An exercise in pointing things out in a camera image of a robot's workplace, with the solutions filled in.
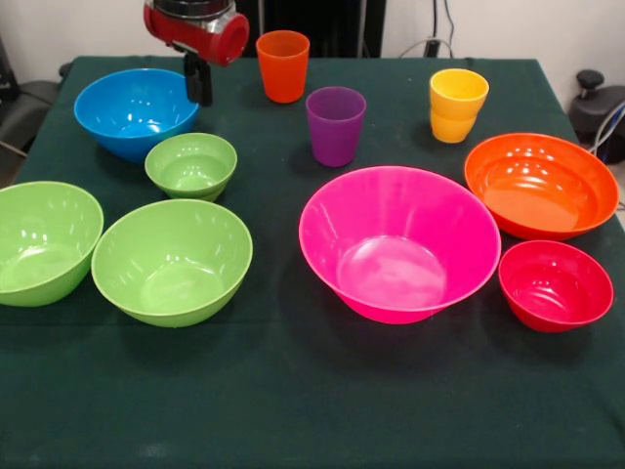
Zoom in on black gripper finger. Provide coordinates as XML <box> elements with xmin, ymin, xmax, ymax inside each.
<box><xmin>194</xmin><ymin>59</ymin><xmax>215</xmax><ymax>107</ymax></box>
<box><xmin>183</xmin><ymin>51</ymin><xmax>202</xmax><ymax>104</ymax></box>

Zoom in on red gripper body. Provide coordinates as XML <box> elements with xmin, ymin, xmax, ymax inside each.
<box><xmin>143</xmin><ymin>2</ymin><xmax>251</xmax><ymax>68</ymax></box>

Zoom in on blue plastic bowl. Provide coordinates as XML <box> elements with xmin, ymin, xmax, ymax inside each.
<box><xmin>73</xmin><ymin>67</ymin><xmax>201</xmax><ymax>164</ymax></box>

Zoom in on pink plastic bowl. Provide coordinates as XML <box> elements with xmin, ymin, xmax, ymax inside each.
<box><xmin>298</xmin><ymin>165</ymin><xmax>503</xmax><ymax>325</ymax></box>

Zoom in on orange plastic cup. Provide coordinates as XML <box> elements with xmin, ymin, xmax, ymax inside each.
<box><xmin>255</xmin><ymin>29</ymin><xmax>312</xmax><ymax>105</ymax></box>

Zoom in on small green plastic bowl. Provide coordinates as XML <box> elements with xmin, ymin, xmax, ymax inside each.
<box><xmin>144</xmin><ymin>132</ymin><xmax>239</xmax><ymax>203</ymax></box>

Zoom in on purple plastic cup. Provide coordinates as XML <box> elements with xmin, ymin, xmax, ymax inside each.
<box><xmin>305</xmin><ymin>86</ymin><xmax>368</xmax><ymax>168</ymax></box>

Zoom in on black office chair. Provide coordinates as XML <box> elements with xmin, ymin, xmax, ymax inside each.
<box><xmin>0</xmin><ymin>36</ymin><xmax>74</xmax><ymax>157</ymax></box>

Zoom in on large green plastic bowl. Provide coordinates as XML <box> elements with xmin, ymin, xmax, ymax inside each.
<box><xmin>90</xmin><ymin>198</ymin><xmax>254</xmax><ymax>328</ymax></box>
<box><xmin>0</xmin><ymin>180</ymin><xmax>105</xmax><ymax>308</ymax></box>

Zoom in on yellow plastic cup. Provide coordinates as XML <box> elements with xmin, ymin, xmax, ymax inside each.
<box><xmin>430</xmin><ymin>109</ymin><xmax>478</xmax><ymax>145</ymax></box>
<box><xmin>429</xmin><ymin>67</ymin><xmax>490</xmax><ymax>121</ymax></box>

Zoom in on dark green tablecloth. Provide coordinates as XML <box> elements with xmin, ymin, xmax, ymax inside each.
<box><xmin>0</xmin><ymin>56</ymin><xmax>625</xmax><ymax>469</ymax></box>

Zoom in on orange plastic bowl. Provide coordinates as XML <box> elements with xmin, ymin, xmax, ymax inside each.
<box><xmin>463</xmin><ymin>133</ymin><xmax>620</xmax><ymax>241</ymax></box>

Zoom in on black equipment base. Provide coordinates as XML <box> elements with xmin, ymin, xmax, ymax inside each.
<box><xmin>568</xmin><ymin>69</ymin><xmax>625</xmax><ymax>144</ymax></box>

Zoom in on small red plastic bowl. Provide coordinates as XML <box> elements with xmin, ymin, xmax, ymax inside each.
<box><xmin>497</xmin><ymin>238</ymin><xmax>615</xmax><ymax>334</ymax></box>

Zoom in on bundle of grey cables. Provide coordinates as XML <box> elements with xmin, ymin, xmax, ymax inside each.
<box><xmin>584</xmin><ymin>100</ymin><xmax>625</xmax><ymax>170</ymax></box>

